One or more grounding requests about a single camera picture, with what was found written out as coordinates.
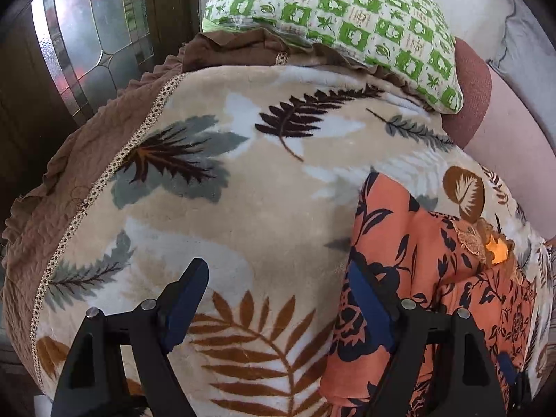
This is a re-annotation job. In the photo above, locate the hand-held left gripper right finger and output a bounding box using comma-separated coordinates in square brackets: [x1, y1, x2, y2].
[347, 261, 509, 417]

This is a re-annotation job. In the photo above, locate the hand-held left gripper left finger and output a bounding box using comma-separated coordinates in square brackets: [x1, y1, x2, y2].
[51, 258, 210, 417]

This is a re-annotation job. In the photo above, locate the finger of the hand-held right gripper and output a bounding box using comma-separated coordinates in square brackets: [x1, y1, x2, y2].
[497, 350, 533, 404]

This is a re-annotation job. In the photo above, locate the orange floral garment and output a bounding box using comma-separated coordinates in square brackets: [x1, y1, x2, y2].
[319, 171, 539, 417]

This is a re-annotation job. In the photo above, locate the beige leaf print blanket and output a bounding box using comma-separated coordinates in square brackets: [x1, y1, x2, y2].
[32, 65, 556, 417]

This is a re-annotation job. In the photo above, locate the brown ruffled bedspread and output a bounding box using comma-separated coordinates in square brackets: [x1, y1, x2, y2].
[0, 30, 409, 394]

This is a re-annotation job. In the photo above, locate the pink quilted mattress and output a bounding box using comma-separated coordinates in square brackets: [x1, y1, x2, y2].
[443, 37, 556, 244]

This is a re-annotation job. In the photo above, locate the green patterned pillow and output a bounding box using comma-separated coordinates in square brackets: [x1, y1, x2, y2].
[202, 0, 465, 116]

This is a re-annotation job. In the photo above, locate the stained glass window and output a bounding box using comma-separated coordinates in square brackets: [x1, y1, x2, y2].
[30, 0, 155, 126]

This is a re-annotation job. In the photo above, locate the grey pillow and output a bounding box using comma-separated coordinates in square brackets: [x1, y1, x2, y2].
[486, 0, 556, 109]

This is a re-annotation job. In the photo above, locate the dark wooden door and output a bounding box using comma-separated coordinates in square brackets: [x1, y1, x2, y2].
[0, 0, 201, 270]

